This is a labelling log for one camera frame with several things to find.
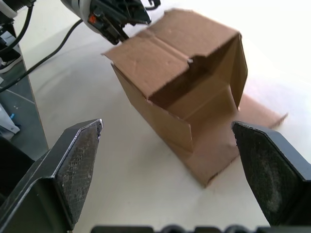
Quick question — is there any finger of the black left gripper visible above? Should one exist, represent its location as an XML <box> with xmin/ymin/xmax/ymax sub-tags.
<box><xmin>98</xmin><ymin>21</ymin><xmax>130</xmax><ymax>46</ymax></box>
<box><xmin>121</xmin><ymin>6</ymin><xmax>153</xmax><ymax>25</ymax></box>

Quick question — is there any small brown cardboard box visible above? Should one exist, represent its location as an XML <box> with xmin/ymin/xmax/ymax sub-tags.
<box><xmin>101</xmin><ymin>8</ymin><xmax>289</xmax><ymax>188</ymax></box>

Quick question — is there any dark rounded object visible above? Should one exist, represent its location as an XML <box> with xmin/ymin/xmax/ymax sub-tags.
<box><xmin>0</xmin><ymin>135</ymin><xmax>36</xmax><ymax>202</ymax></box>

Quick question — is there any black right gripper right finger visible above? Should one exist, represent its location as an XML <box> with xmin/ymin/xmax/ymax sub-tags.
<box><xmin>230</xmin><ymin>120</ymin><xmax>311</xmax><ymax>228</ymax></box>

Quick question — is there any black and white sneaker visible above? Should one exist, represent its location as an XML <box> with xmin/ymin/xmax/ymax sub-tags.
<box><xmin>0</xmin><ymin>51</ymin><xmax>23</xmax><ymax>74</ymax></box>

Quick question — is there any long black cable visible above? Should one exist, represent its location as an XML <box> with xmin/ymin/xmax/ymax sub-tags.
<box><xmin>0</xmin><ymin>18</ymin><xmax>85</xmax><ymax>93</ymax></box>

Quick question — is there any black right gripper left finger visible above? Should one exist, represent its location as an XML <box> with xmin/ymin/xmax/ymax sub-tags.
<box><xmin>0</xmin><ymin>118</ymin><xmax>104</xmax><ymax>233</ymax></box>

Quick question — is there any white and blue packet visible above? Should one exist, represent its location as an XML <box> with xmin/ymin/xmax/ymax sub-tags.
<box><xmin>0</xmin><ymin>104</ymin><xmax>22</xmax><ymax>140</ymax></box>

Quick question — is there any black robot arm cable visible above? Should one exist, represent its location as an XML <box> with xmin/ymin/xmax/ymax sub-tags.
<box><xmin>0</xmin><ymin>0</ymin><xmax>35</xmax><ymax>53</ymax></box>

